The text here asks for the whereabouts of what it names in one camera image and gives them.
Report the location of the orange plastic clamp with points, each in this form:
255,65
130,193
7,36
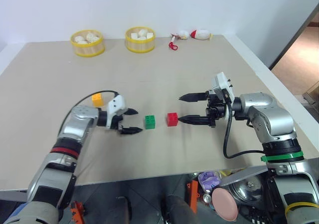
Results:
193,196
77,212

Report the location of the yellow-rimmed basket with round buns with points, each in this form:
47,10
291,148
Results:
87,48

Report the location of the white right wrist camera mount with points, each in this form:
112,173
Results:
222,83

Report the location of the purple plastic toy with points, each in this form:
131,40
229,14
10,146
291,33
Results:
209,180

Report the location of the red toy brick cube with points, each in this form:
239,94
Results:
172,119

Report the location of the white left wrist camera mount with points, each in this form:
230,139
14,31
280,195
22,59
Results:
115,104

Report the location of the grey flat board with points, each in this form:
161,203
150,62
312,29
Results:
244,175

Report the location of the shiny metal pot lid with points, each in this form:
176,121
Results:
246,189

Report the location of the green toy brick cube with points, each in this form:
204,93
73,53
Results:
150,122

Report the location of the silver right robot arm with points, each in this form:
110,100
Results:
271,119

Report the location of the white round bun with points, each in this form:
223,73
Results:
79,39
91,36

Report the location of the small white plush toy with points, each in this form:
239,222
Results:
184,34

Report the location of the small silver can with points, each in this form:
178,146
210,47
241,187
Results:
207,198

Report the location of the yellow toy brick cube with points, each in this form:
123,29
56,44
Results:
97,100

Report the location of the pink oval plate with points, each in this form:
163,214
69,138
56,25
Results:
224,204

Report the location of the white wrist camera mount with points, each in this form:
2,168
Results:
115,104
222,83

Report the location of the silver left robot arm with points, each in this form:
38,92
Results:
74,124

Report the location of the yellow-rimmed basket with white blocks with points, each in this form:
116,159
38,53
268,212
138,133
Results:
140,44

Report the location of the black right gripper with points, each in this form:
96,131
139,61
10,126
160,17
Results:
214,109

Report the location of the red and white plush toy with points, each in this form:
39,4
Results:
202,34

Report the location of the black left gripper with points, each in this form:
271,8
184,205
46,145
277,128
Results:
117,124

